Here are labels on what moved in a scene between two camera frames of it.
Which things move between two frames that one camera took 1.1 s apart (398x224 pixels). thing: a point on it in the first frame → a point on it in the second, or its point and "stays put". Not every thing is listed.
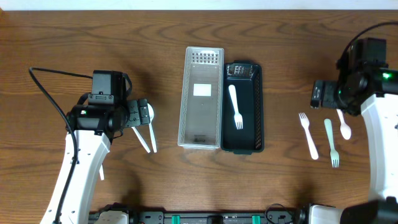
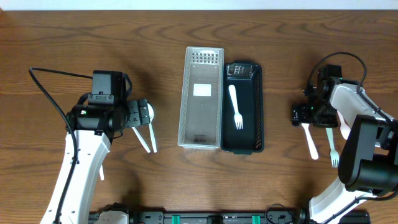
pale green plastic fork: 334,153 stays put
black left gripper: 138,112 stays put
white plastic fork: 238,119 stays put
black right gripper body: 318,94 → 311,116
